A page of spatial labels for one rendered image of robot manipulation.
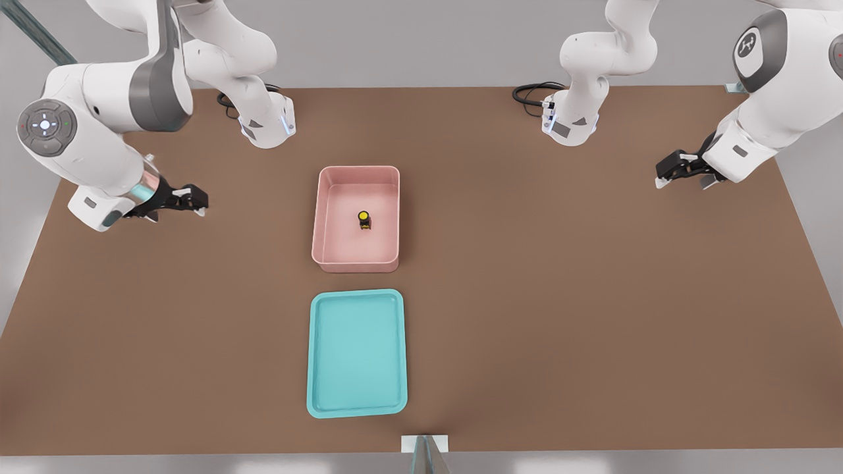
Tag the yellow and black button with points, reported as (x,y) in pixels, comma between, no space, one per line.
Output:
(364,220)

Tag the pink plastic box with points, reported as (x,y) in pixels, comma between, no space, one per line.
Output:
(359,250)

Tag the pale blue-green tray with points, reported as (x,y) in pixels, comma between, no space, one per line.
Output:
(356,355)

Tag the silver frame post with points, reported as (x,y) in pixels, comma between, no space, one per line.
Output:
(735,87)
(36,29)
(427,454)

